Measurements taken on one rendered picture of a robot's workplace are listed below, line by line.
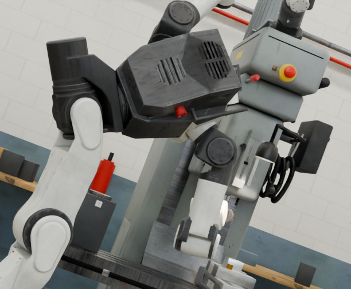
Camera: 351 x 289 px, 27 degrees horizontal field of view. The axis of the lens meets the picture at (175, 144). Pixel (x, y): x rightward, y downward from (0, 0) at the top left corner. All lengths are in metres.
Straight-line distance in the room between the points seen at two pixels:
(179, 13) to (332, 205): 5.22
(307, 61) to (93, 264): 1.01
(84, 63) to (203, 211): 0.55
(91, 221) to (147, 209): 0.48
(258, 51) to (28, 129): 4.53
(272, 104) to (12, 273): 1.09
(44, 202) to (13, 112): 4.81
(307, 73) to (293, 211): 4.71
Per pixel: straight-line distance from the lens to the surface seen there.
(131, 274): 2.52
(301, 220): 7.19
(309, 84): 2.52
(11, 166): 6.28
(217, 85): 2.04
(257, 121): 2.59
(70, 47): 2.01
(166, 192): 2.99
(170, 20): 2.22
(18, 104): 6.82
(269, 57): 2.48
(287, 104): 2.59
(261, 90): 2.56
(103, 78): 2.03
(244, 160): 2.54
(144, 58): 2.04
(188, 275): 2.95
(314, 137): 2.96
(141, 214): 2.99
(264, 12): 2.93
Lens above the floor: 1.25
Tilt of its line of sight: 4 degrees up
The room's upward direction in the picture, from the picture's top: 21 degrees clockwise
